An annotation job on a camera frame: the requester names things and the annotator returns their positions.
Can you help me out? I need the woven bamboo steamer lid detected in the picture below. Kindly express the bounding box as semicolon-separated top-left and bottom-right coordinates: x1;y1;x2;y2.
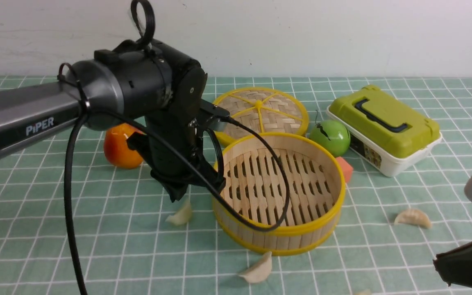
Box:
213;86;309;136

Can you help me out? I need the green toy apple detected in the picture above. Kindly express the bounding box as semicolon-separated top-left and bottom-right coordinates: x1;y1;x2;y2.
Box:
309;111;352;157

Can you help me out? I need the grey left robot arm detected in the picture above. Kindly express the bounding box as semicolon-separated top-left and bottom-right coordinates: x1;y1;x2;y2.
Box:
0;40;229;202

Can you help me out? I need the orange cube block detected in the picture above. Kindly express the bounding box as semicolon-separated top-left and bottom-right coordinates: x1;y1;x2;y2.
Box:
336;157;354;184

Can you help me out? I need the green checkered tablecloth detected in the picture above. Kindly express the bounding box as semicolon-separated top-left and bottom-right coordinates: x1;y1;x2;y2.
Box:
0;77;472;295

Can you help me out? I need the pale dumpling front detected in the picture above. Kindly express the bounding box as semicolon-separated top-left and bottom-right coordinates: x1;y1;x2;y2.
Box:
238;251;273;284

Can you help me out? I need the orange toy pear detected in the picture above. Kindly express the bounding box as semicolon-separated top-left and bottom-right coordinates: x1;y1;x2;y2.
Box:
103;123;143;169

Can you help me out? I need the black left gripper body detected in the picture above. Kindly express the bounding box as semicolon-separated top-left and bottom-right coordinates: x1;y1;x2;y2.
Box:
126;98;231;203

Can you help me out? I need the bamboo steamer tray yellow rim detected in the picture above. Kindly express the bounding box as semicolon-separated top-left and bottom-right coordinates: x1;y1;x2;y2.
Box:
212;133;346;256

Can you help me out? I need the green lidded white box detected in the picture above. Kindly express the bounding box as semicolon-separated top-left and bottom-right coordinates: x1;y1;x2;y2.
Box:
326;85;443;177

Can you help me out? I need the pale dumpling bottom edge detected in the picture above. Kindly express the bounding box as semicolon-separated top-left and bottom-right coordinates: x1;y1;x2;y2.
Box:
353;289;372;295

